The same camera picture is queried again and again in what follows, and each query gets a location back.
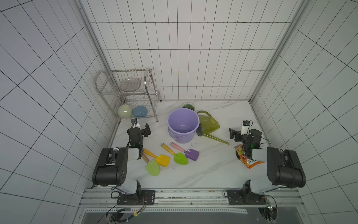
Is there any green patterned bowl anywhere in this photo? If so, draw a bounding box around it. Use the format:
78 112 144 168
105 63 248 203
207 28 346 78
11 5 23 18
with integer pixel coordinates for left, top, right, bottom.
181 102 195 111

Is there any blue bowl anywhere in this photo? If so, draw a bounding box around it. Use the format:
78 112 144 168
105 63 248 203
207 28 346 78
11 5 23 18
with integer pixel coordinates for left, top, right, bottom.
132 105 148 117

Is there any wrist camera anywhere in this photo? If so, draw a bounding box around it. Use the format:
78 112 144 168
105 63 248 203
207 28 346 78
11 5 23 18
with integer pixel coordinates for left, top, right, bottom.
131 118 141 129
241 119 252 135

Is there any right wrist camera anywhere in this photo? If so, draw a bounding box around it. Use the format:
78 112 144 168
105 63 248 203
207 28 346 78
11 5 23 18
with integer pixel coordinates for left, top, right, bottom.
241 119 252 135

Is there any green shovel yellow handle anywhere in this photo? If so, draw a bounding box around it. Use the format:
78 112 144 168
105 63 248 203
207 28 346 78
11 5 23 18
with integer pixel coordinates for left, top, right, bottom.
161 144 189 165

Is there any metal dish rack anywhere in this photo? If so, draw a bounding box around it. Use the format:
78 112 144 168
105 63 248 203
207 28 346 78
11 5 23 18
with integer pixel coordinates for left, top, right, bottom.
93 68 162 121

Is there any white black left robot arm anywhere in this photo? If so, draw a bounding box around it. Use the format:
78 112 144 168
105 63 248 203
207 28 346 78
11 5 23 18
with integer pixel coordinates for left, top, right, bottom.
92 124 156 205

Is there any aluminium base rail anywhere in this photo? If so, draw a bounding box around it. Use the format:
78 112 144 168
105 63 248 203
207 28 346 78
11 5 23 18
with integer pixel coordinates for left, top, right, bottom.
79 188 304 209

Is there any purple plastic bucket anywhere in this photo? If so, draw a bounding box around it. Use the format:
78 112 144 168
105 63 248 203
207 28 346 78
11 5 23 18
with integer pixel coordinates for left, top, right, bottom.
167 108 200 144

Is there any light green bowl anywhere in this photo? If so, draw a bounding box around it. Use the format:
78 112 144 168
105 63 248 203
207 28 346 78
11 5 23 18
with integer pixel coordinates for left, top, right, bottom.
117 104 133 118

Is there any purple shovel pink handle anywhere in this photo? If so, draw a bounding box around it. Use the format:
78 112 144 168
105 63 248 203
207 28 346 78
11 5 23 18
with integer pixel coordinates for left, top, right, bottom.
171 142 200 161

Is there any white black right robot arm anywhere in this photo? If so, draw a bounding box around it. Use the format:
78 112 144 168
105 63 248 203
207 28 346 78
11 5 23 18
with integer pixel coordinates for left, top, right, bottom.
226 128 306 209

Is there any light green shovel wooden handle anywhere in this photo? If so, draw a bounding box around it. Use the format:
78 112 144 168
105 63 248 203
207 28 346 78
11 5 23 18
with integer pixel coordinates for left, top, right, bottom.
142 154 160 176

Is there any yellow plastic shovel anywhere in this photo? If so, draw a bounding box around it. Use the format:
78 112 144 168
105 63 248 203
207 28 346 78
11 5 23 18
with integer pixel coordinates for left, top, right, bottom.
144 148 171 167

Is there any orange snack bag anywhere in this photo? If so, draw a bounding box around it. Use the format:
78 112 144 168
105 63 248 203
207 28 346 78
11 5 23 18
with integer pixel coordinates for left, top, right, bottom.
235 144 263 169

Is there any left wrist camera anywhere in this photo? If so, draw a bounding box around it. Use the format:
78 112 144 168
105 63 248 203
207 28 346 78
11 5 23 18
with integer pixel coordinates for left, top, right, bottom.
131 118 141 129

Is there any green transparent watering can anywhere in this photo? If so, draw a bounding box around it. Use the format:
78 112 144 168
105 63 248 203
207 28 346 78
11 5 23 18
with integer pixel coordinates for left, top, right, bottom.
196 110 229 145

